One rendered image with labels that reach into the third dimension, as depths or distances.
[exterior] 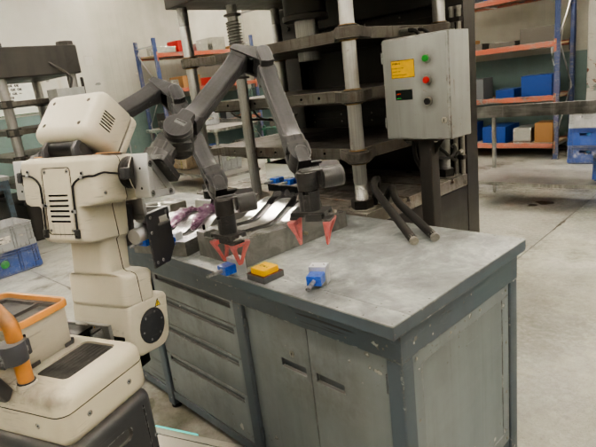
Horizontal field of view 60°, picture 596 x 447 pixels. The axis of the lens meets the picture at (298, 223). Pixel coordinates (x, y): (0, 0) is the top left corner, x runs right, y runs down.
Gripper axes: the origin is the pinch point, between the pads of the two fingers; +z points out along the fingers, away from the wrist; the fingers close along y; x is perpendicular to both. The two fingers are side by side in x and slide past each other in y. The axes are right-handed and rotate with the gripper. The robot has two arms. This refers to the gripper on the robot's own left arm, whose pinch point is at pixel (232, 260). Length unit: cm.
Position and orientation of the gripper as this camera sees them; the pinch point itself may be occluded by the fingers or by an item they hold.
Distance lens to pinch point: 161.9
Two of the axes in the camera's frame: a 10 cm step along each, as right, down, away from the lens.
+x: -7.1, 2.7, -6.5
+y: -7.0, -1.1, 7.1
